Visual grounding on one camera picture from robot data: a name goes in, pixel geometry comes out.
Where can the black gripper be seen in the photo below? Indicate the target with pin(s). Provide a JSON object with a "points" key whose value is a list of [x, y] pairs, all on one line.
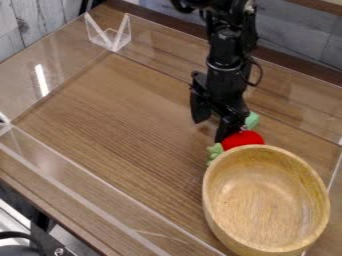
{"points": [[217, 94]]}

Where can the green rectangular block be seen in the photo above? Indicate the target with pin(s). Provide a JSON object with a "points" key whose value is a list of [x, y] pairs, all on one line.
{"points": [[252, 121]]}

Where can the red plush fruit green leaves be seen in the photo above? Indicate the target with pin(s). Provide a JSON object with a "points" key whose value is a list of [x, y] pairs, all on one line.
{"points": [[241, 138]]}

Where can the wooden bowl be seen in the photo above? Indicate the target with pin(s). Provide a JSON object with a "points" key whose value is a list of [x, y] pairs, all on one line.
{"points": [[265, 201]]}

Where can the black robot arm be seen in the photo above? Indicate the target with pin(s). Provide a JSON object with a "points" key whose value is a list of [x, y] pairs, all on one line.
{"points": [[232, 33]]}

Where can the clear acrylic enclosure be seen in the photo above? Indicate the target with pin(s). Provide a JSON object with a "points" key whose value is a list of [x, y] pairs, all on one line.
{"points": [[102, 149]]}

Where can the black metal bracket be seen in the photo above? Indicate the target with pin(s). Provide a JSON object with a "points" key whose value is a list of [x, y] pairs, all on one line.
{"points": [[54, 248]]}

